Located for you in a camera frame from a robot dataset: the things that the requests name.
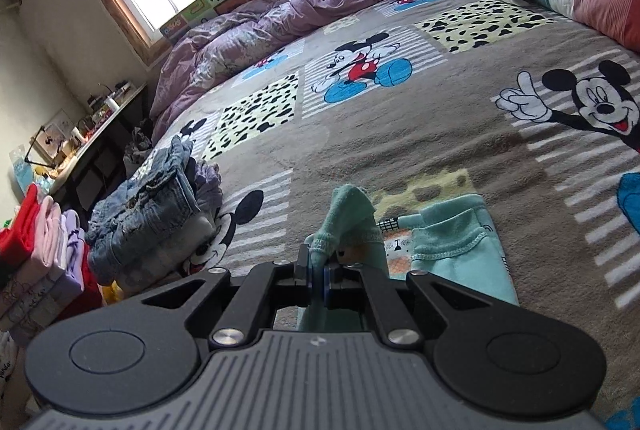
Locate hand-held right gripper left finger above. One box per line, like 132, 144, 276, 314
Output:
142, 244, 314, 351

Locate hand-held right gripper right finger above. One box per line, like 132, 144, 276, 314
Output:
323, 262, 494, 352

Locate teal lion print garment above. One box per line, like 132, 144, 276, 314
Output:
295, 183, 519, 337

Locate dark crumpled clothes pile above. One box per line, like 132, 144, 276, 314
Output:
121, 124, 157, 177

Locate stack of folded clothes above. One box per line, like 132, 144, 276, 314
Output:
0, 181, 104, 347

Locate folded purple garment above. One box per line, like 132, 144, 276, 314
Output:
191, 156, 224, 224

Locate cartoon mouse printed blanket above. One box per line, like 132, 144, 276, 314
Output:
150, 0, 640, 430

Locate folded denim jeans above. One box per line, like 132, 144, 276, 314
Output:
85, 134, 202, 287

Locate dark desk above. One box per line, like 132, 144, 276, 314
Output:
29, 81, 152, 212

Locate purple duvet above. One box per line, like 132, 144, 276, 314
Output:
149, 0, 452, 144

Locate black desk lamp stand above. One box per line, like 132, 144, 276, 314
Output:
24, 121, 67, 172

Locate white folded garments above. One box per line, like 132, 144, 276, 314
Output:
0, 329, 27, 412

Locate red blue striped rolled quilt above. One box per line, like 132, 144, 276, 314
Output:
504, 0, 640, 57

